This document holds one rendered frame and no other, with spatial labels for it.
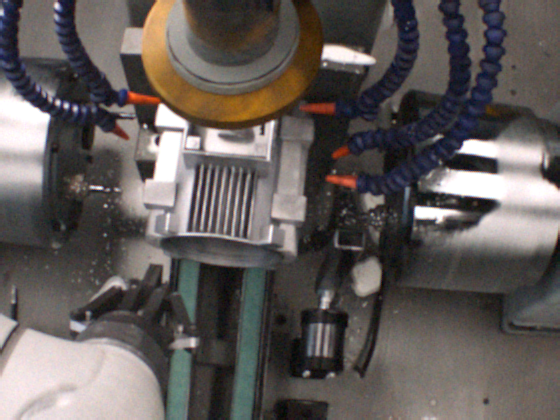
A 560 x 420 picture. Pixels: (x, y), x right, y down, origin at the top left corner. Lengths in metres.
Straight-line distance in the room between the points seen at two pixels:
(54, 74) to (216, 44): 0.35
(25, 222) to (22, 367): 0.49
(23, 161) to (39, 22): 0.53
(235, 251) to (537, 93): 0.61
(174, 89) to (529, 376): 0.78
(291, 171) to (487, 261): 0.27
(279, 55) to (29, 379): 0.40
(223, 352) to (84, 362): 0.66
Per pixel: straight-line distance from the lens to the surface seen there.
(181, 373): 1.19
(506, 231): 1.04
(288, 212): 1.06
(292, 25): 0.84
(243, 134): 1.04
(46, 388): 0.59
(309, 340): 1.08
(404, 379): 1.33
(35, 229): 1.08
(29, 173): 1.03
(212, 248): 1.19
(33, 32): 1.51
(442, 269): 1.06
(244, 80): 0.81
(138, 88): 1.17
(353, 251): 0.89
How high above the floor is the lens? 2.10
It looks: 74 degrees down
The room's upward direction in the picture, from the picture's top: 9 degrees clockwise
